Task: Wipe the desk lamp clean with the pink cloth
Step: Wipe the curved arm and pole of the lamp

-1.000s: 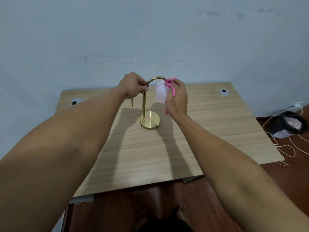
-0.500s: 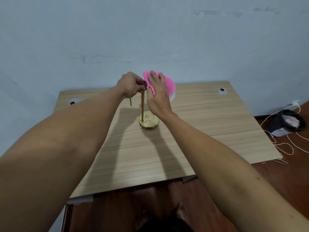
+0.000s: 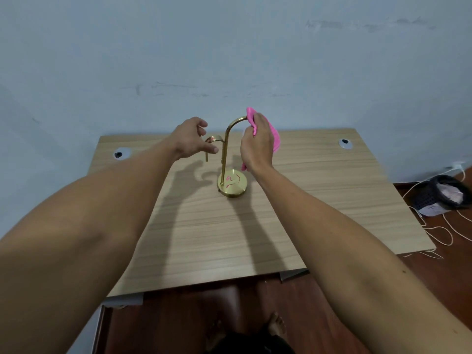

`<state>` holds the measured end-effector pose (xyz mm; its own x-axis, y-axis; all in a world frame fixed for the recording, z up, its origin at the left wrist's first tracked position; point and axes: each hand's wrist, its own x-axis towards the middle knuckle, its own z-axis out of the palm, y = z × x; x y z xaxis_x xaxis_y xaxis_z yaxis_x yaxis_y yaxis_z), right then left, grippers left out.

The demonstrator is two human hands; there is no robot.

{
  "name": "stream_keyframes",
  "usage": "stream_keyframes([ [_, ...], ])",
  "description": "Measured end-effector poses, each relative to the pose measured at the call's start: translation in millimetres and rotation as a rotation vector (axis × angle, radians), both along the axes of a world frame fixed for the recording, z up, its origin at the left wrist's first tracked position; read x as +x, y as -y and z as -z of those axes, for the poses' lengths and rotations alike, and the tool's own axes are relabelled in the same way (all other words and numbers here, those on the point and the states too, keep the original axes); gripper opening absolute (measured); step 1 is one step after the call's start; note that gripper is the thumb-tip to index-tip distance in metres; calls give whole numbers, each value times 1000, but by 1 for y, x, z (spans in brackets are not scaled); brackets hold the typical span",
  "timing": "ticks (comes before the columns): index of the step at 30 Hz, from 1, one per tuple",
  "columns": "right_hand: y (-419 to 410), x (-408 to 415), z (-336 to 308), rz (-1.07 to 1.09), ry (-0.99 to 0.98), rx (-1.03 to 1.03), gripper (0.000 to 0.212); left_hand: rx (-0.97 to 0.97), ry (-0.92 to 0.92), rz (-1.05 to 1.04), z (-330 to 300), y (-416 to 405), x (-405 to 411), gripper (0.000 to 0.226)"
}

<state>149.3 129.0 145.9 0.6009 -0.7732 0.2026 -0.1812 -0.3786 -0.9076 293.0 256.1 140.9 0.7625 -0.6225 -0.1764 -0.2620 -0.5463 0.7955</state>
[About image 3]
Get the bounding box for person's left hand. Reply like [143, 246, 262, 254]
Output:
[171, 117, 219, 161]

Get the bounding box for person's right hand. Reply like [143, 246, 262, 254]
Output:
[240, 112, 276, 175]

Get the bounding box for gold metal hook stand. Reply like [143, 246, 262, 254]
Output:
[205, 116, 248, 199]

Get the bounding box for pink cleaning cloth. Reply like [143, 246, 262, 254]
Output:
[241, 107, 280, 172]

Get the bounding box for person's left forearm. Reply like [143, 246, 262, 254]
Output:
[0, 138, 182, 354]

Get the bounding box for person's right forearm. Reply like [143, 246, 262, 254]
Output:
[246, 165, 472, 354]

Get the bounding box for black plastic basket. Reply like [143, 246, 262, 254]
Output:
[412, 175, 472, 217]

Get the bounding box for person's left foot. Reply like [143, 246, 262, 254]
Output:
[206, 319, 227, 351]

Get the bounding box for person's foot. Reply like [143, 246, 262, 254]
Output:
[206, 319, 227, 351]
[267, 311, 288, 339]

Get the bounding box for person's right foot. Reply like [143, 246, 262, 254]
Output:
[267, 311, 288, 339]

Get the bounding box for person's black shorts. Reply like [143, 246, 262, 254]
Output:
[217, 327, 296, 354]

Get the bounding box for pale bag in basket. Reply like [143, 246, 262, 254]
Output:
[440, 183, 464, 204]

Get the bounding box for grey table leg bracket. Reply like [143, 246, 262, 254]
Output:
[101, 292, 145, 310]

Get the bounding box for white cable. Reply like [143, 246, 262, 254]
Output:
[401, 169, 472, 260]

